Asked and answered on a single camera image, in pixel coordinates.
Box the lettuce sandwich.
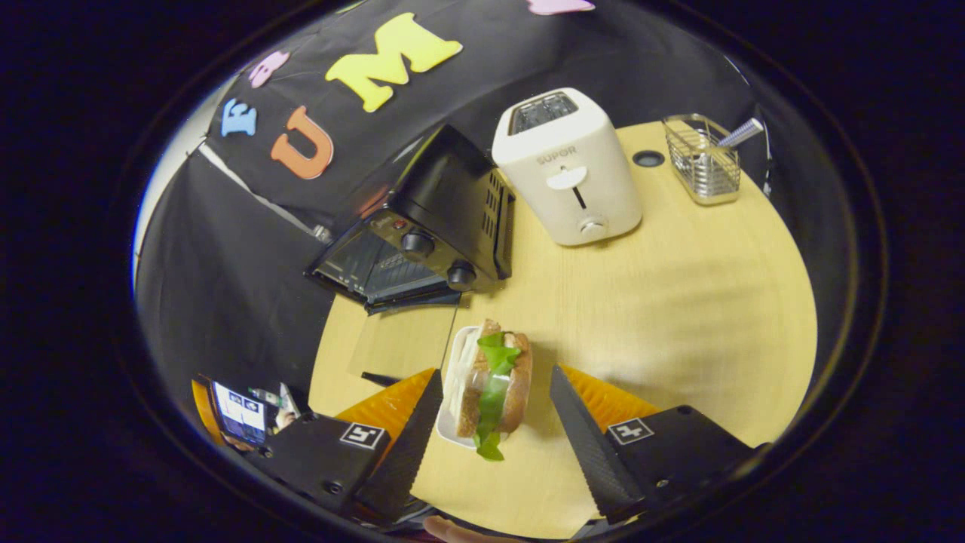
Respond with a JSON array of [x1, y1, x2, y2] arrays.
[[456, 319, 534, 462]]

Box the white plastic tray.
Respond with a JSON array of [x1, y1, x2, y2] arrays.
[[436, 326, 483, 451]]

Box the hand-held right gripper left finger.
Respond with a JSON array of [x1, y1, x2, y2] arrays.
[[260, 367, 445, 525]]

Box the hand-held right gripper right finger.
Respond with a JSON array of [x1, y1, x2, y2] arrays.
[[549, 364, 766, 525]]

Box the white toaster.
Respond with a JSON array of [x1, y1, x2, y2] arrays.
[[492, 87, 644, 247]]

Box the metal wire basket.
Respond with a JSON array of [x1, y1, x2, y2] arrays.
[[663, 113, 743, 206]]

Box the striped silver utensil handle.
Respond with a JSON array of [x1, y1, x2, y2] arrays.
[[716, 117, 764, 149]]

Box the black electric oven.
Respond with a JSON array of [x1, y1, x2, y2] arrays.
[[304, 124, 517, 387]]

